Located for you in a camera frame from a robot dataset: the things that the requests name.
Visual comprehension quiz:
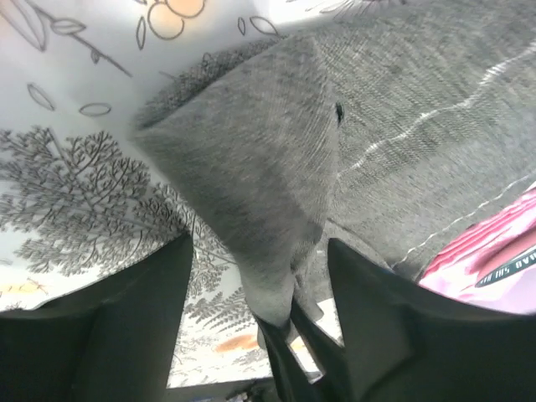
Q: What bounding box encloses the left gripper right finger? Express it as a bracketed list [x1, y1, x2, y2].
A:
[327, 239, 535, 401]

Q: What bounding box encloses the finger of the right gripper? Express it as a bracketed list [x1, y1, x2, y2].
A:
[257, 318, 325, 402]
[291, 300, 350, 402]

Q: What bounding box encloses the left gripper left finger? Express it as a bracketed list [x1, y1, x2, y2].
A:
[1, 234, 193, 402]

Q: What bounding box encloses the grey cloth napkin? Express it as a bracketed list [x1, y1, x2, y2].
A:
[130, 1, 535, 327]

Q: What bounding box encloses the pink placemat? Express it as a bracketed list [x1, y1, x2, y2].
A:
[419, 186, 535, 314]

